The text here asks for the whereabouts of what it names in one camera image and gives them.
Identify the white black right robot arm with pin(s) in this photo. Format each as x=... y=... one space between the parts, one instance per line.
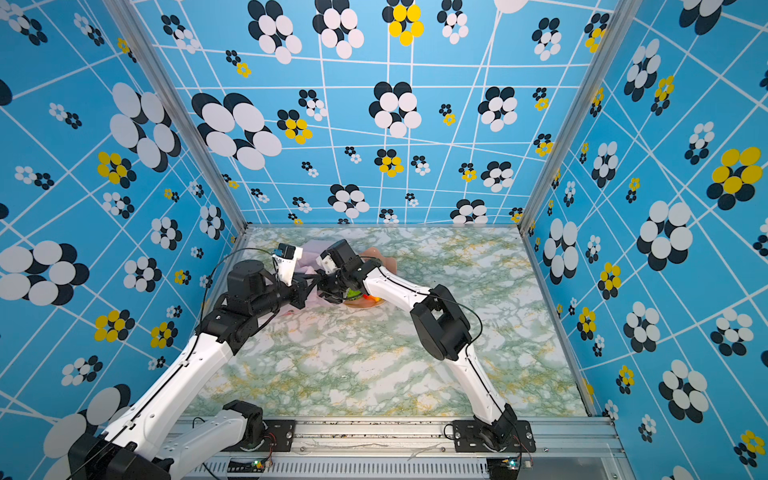
x=442 y=327

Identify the pink scalloped fruit bowl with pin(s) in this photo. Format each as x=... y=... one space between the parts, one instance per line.
x=375 y=283

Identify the aluminium frame post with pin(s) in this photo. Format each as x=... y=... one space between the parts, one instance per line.
x=128 y=23
x=620 y=22

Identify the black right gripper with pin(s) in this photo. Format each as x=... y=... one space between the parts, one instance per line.
x=323 y=289

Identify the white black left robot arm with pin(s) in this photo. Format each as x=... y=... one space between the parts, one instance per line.
x=136 y=445

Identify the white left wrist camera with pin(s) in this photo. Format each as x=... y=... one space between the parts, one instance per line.
x=285 y=258

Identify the aluminium frame post left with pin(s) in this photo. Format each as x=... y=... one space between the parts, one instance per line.
x=128 y=23

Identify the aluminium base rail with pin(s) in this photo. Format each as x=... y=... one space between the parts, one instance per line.
x=418 y=448

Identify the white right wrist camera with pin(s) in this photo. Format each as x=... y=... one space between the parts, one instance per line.
x=326 y=262

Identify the pink printed plastic bag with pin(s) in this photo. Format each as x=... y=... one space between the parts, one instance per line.
x=307 y=266

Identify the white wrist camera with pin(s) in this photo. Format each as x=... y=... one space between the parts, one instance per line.
x=326 y=262
x=285 y=258

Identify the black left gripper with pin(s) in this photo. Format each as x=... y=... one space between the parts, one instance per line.
x=301 y=289

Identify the aluminium frame post right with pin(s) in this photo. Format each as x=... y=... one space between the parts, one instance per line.
x=620 y=22

